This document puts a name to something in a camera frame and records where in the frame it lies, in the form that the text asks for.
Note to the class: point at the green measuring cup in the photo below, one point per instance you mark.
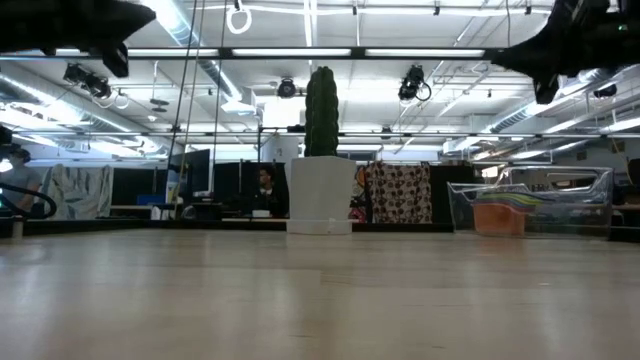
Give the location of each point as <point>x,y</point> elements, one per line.
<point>520,200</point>

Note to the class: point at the silver tarp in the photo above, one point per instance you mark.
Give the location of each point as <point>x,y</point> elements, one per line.
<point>80,192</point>

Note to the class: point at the blue storage bin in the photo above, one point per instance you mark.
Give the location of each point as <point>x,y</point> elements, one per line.
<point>150,200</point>

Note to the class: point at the person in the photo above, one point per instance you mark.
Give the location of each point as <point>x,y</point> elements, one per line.
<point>17,182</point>
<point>269,192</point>

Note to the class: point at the white hexagonal plant pot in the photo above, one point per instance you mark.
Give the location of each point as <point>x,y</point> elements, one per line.
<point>322,195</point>

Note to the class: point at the orange measuring cup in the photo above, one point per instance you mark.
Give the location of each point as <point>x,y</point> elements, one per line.
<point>499,219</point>

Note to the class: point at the black horizontal rig beam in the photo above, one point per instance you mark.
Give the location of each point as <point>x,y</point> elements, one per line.
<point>450,135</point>

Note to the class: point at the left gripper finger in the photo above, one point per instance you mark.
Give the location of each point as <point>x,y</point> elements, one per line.
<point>117,60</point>
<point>117,22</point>

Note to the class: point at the hanging black spotlight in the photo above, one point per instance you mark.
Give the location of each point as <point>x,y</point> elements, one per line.
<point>85,80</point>
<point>605,91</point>
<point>411,82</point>
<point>286,88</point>

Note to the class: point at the brown dotted cloth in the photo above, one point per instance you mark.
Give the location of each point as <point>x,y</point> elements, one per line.
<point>400,192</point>

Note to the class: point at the black monitor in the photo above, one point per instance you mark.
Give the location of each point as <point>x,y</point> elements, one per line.
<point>192,172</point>

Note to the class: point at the black table frame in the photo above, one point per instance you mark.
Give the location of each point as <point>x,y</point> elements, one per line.
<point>150,225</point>

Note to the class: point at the green cactus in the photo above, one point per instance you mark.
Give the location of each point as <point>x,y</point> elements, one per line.
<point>321,110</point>

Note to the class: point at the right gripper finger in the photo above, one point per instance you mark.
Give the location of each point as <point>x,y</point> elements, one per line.
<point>530,55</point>
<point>546,90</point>

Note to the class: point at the clear plastic basket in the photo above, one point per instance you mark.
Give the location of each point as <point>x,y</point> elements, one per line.
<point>565,205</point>

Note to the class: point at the overhead rig light bar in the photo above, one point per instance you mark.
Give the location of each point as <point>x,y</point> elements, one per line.
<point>300,52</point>

